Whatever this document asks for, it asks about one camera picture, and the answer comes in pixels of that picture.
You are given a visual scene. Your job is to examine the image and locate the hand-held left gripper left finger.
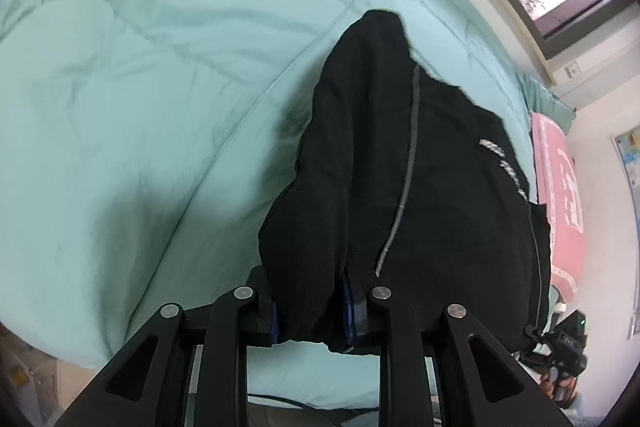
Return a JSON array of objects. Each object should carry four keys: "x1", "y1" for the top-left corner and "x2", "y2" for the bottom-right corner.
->
[{"x1": 55, "y1": 264, "x2": 279, "y2": 427}]

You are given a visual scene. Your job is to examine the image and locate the teal quilted blanket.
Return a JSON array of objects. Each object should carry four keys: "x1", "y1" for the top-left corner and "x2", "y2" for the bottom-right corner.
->
[{"x1": 0, "y1": 0, "x2": 576, "y2": 410}]

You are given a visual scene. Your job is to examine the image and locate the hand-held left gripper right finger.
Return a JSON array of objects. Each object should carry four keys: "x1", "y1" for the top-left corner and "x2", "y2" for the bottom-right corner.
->
[{"x1": 341, "y1": 279, "x2": 576, "y2": 427}]

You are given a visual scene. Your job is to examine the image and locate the person's right hand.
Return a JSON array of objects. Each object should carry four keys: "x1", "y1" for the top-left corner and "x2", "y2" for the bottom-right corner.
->
[{"x1": 540, "y1": 364, "x2": 578, "y2": 408}]

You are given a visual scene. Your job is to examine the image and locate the black hooded jacket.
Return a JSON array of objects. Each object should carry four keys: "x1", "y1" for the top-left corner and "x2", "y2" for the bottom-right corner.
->
[{"x1": 257, "y1": 9, "x2": 553, "y2": 355}]

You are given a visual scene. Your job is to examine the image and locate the wall poster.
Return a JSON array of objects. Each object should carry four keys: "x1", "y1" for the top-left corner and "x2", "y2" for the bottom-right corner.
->
[{"x1": 607, "y1": 129, "x2": 640, "y2": 188}]

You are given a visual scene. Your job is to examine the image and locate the pink printed pillow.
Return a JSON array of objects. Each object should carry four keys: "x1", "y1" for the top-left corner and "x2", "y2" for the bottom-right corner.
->
[{"x1": 529, "y1": 111, "x2": 587, "y2": 304}]

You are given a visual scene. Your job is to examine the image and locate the cluttered storage box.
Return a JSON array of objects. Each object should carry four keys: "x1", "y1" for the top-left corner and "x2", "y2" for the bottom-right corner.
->
[{"x1": 0, "y1": 337, "x2": 68, "y2": 427}]

